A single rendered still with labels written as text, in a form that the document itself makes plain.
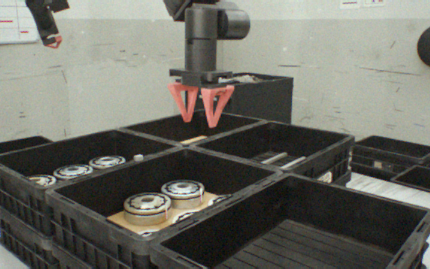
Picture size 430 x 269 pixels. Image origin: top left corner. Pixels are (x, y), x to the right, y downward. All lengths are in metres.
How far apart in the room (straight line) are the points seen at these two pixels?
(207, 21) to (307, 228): 0.46
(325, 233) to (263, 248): 0.15
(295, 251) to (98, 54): 3.68
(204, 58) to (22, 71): 3.35
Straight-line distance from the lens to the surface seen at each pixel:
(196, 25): 0.71
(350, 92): 4.31
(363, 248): 0.84
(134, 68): 4.51
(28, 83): 4.01
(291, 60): 4.66
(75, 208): 0.74
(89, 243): 0.75
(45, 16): 1.50
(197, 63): 0.71
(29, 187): 0.89
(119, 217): 0.92
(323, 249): 0.82
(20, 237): 1.04
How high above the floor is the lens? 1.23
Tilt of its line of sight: 15 degrees down
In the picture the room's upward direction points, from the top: straight up
